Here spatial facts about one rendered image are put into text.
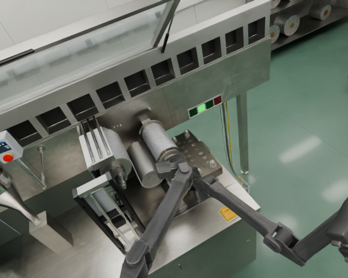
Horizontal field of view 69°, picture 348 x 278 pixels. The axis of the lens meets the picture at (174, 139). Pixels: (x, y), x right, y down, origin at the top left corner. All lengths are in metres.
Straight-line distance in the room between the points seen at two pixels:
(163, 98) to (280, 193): 1.58
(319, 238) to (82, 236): 1.21
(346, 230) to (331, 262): 1.89
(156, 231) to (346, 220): 0.50
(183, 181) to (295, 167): 1.99
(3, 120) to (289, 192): 2.28
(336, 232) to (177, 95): 1.15
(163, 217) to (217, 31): 1.02
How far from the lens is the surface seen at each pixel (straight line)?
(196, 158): 1.52
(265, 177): 2.70
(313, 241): 1.02
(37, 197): 1.68
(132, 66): 1.32
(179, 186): 0.92
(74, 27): 0.81
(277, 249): 1.08
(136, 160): 1.35
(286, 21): 4.63
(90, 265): 1.54
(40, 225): 1.46
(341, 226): 0.52
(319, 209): 2.57
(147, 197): 1.60
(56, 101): 1.32
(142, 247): 0.75
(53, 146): 1.45
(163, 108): 1.49
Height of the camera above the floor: 2.16
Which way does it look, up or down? 42 degrees down
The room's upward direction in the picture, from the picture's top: 17 degrees counter-clockwise
